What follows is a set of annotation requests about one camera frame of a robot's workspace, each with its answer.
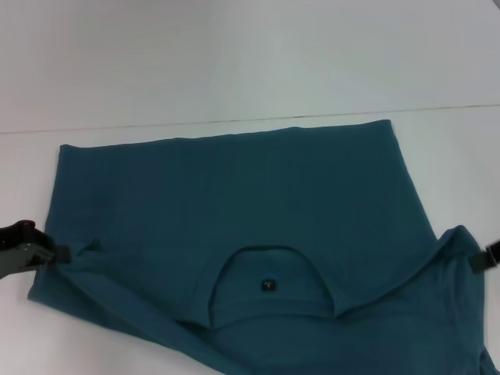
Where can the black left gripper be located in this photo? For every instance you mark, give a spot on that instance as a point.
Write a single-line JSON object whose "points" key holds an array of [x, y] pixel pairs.
{"points": [[19, 246]]}

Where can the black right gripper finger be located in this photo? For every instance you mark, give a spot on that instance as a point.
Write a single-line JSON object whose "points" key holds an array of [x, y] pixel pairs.
{"points": [[486, 256]]}

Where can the teal t-shirt with pink print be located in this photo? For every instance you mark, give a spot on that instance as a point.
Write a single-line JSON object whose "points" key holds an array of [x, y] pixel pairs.
{"points": [[250, 203]]}

